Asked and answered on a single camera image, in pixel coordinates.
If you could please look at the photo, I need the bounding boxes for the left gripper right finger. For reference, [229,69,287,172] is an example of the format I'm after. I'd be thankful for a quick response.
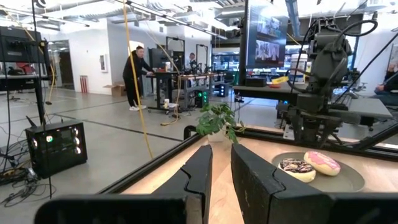
[230,143,334,224]

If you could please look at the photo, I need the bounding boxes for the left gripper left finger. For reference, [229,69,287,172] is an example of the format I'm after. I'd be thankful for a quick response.
[152,144,214,224]

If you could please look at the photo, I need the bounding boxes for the white plastic tub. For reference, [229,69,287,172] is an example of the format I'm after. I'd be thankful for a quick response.
[289,53,309,84]

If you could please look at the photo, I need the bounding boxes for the chocolate donut white drizzle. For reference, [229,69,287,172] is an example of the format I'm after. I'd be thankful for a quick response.
[277,157,317,184]

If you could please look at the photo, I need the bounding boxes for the grey desk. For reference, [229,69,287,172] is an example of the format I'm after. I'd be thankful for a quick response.
[328,97,394,126]

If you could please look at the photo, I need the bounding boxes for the green potted plant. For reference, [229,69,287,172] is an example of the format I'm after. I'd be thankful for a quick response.
[195,102,247,144]

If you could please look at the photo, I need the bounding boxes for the pink iced donut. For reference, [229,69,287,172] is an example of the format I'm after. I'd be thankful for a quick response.
[303,151,341,177]

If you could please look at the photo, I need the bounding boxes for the computer with green lights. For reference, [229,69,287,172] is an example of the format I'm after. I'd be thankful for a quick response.
[193,89,210,109]

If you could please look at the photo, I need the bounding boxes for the large black display screen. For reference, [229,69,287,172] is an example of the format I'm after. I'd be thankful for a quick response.
[247,5,289,70]

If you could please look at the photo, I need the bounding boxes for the person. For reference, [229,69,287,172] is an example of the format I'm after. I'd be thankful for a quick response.
[187,52,199,70]
[122,45,155,112]
[374,61,398,107]

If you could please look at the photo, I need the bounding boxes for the grey round plate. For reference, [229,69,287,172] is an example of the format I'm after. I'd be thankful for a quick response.
[271,151,365,193]

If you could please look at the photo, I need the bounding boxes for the black display pole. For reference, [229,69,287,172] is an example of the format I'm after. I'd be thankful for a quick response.
[238,0,250,85]

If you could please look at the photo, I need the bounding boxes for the wooden workbench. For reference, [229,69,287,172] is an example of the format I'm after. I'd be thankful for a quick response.
[178,72,227,110]

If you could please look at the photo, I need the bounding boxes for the black standing desk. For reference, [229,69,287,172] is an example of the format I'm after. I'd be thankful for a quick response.
[145,70,181,114]

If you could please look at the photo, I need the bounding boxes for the cardboard box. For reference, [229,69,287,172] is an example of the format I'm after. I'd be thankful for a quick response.
[103,82,127,97]

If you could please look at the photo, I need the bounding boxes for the black desk monitor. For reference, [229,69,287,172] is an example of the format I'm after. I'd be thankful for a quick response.
[147,47,174,72]

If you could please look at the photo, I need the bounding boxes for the black computer tower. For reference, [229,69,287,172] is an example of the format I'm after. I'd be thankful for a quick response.
[24,119,88,180]

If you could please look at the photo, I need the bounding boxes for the black shelf rack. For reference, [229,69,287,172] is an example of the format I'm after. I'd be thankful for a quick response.
[0,26,52,126]

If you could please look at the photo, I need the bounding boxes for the yellow hanging cable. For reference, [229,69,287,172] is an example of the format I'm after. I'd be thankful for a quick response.
[122,0,154,159]

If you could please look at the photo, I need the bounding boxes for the framed wall picture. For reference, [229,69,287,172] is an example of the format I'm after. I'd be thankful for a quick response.
[99,54,109,73]

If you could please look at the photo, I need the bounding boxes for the tangled floor cables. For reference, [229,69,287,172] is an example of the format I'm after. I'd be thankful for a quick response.
[0,136,57,208]

